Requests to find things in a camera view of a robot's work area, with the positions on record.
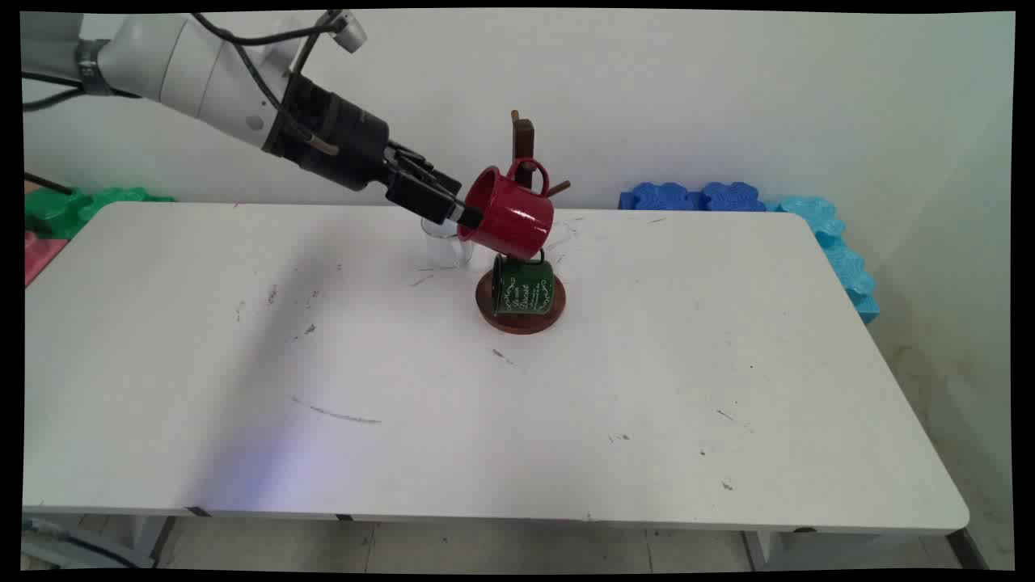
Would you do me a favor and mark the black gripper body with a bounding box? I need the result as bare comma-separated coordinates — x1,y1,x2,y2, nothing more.
263,73,399,193

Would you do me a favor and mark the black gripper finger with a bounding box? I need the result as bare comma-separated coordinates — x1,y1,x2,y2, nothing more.
387,170,484,230
390,143,463,203

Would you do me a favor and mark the red enamel mug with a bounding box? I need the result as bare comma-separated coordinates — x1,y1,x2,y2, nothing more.
457,158,556,262

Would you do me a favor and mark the white enamel mug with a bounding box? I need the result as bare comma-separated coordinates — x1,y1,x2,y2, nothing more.
420,214,475,270

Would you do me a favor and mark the green enamel mug with lettering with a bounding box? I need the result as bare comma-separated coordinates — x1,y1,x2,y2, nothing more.
492,249,556,318

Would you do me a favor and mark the dark wooden mug tree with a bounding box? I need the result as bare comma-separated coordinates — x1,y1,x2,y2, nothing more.
475,109,572,335

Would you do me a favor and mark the dark blue foam mat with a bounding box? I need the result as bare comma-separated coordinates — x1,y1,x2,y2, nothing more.
619,182,767,213

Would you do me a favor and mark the green foam mat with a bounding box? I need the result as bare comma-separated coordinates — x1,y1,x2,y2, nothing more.
24,188,175,241

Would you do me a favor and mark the red foam mat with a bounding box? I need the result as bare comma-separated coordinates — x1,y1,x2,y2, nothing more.
24,230,70,288

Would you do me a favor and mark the light blue foam mat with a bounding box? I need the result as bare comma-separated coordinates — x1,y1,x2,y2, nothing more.
778,196,881,324

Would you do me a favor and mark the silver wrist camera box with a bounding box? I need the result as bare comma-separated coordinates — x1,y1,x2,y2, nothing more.
326,10,367,54

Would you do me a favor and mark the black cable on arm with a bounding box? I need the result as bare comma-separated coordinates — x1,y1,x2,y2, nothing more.
190,10,344,154

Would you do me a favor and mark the black strap around arm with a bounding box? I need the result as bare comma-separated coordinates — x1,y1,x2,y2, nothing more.
77,39,114,96

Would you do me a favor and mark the thin black cable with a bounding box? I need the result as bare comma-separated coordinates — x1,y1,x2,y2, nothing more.
23,71,142,112

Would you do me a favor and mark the grey table leg frame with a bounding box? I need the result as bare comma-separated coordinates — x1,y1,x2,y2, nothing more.
20,516,172,568

